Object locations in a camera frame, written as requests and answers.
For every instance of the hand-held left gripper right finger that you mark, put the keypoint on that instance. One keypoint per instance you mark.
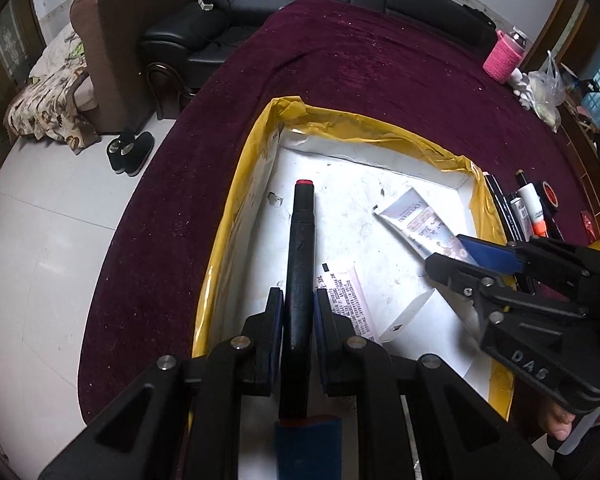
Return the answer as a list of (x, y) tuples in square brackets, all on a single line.
[(321, 330)]

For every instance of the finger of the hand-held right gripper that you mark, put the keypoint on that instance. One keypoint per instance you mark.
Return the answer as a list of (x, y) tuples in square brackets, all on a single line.
[(490, 255), (450, 270)]

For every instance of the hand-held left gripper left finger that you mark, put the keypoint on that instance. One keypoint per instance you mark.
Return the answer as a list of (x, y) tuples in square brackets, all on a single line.
[(278, 330)]

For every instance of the white cream tube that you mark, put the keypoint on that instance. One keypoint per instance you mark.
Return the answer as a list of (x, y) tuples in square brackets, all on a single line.
[(415, 220)]

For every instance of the white glue stick orange cap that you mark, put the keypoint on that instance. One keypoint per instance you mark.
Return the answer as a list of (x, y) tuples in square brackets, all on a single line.
[(532, 210)]

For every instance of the black marker with red tip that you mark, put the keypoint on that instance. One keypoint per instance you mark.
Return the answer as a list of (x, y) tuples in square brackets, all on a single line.
[(300, 260)]

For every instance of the white box with yellow tape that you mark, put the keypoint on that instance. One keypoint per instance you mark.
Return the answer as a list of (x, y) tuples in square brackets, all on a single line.
[(340, 200)]

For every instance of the person's right hand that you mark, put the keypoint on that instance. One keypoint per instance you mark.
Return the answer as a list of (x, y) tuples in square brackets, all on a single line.
[(555, 420)]

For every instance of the small white tube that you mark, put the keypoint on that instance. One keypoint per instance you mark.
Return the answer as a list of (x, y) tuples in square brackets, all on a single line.
[(519, 212)]

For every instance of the small white paper carton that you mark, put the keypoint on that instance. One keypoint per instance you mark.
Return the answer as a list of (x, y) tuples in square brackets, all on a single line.
[(412, 315)]

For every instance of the red tape roll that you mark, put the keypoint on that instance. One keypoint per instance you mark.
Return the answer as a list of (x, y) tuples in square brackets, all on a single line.
[(550, 197)]

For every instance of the red packet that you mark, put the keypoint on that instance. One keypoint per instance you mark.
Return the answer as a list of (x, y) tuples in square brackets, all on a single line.
[(591, 227)]

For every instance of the clear plastic bag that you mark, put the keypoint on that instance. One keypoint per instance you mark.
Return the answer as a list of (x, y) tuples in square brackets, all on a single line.
[(547, 90)]

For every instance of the bottle in pink knit sleeve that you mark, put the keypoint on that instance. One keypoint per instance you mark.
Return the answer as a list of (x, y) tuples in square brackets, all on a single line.
[(502, 60)]

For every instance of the maroon tablecloth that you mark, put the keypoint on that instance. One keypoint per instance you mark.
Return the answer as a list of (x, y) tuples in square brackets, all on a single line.
[(380, 70)]

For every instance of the black slipper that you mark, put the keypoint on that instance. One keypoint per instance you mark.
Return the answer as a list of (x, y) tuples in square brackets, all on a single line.
[(140, 152), (116, 152)]

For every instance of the dark wooden chair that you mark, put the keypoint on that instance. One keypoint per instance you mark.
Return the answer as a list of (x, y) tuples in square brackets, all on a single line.
[(172, 85)]

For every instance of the printed blanket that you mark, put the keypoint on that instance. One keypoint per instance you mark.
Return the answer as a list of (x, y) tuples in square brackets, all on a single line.
[(45, 105)]

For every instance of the white charger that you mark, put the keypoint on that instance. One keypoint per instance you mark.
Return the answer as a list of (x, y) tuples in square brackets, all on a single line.
[(206, 4)]

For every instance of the brown armchair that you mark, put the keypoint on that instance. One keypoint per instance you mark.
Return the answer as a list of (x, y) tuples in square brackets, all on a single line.
[(120, 35)]

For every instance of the wooden cabinet with glass doors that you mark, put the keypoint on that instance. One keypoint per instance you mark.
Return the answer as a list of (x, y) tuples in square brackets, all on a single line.
[(0, 60)]

